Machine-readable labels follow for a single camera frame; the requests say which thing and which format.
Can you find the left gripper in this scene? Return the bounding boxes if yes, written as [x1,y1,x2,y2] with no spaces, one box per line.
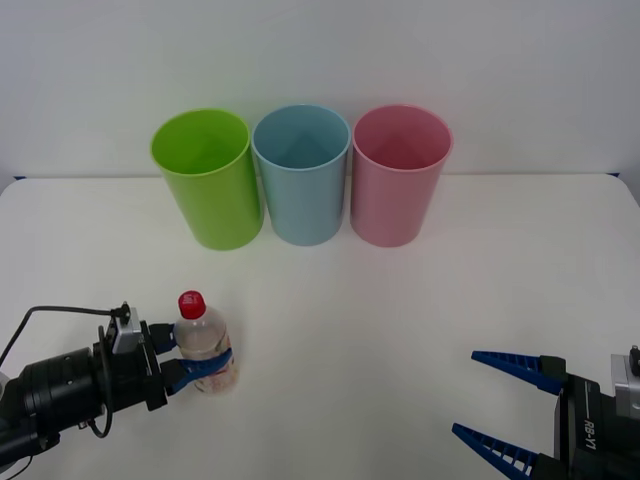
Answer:
[92,320,236,416]

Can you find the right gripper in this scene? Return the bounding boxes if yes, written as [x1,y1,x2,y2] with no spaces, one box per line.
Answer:
[451,349,640,480]

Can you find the pale blue plastic bin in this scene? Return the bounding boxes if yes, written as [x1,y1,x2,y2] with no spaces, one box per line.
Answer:
[251,103,351,247]

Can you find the pink plastic bin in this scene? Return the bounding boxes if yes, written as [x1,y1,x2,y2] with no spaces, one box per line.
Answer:
[351,103,456,249]

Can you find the green plastic bin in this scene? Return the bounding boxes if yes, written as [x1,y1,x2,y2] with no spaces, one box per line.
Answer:
[149,107,265,251]

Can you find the clear bottle with red cap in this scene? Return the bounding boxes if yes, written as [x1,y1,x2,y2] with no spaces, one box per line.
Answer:
[172,289,242,399]

